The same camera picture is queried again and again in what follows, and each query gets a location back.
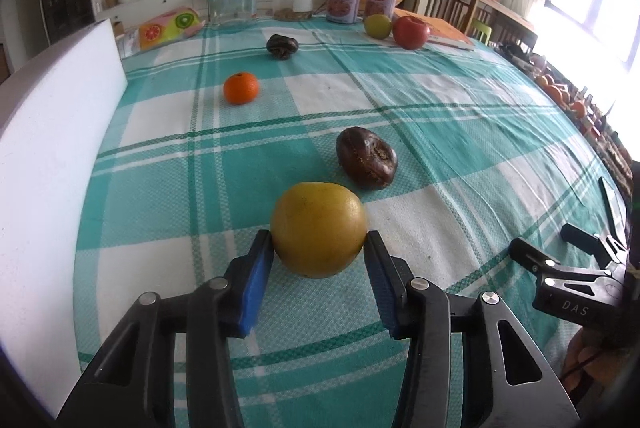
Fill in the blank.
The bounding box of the small orange mandarin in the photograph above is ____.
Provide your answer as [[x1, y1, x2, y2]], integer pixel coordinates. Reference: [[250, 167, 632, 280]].
[[222, 72, 260, 105]]

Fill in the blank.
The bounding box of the yellow round fruit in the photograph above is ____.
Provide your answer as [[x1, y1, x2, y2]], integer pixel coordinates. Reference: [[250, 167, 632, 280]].
[[270, 182, 368, 278]]

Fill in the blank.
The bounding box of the green apple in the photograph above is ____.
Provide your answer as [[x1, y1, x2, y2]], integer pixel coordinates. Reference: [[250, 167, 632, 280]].
[[363, 14, 393, 40]]

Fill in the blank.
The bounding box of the fruit tray on side table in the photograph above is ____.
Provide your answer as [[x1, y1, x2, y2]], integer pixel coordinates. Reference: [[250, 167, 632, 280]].
[[533, 74, 587, 119]]

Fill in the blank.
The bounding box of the orange book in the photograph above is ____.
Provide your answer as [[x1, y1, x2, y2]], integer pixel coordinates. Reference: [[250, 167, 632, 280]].
[[393, 8, 475, 50]]

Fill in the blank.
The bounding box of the teal plaid tablecloth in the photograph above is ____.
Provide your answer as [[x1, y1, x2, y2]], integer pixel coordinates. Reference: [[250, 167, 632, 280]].
[[72, 15, 632, 428]]

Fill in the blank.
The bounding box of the white storage box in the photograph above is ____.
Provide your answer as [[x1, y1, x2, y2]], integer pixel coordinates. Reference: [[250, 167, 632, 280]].
[[1, 21, 127, 415]]

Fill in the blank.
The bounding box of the dark wrinkled fruit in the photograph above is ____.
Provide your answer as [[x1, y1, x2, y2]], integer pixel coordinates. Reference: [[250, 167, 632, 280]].
[[266, 34, 299, 60]]

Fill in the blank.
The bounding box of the person's right hand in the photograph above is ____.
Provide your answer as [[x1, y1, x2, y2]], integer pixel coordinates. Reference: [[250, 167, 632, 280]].
[[560, 327, 639, 406]]

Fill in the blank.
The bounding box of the fruit print pouch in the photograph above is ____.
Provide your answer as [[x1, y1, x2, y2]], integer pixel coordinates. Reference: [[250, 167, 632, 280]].
[[138, 6, 206, 51]]

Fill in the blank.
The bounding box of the dark mangosteen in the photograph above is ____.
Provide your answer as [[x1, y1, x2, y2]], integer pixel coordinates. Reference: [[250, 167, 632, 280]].
[[335, 127, 398, 191]]

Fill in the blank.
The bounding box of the red apple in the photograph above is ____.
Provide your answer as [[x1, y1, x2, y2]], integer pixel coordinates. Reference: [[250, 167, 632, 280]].
[[393, 15, 431, 50]]

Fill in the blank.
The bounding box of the white tv cabinet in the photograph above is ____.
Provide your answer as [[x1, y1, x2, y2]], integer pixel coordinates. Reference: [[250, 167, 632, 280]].
[[96, 0, 273, 28]]

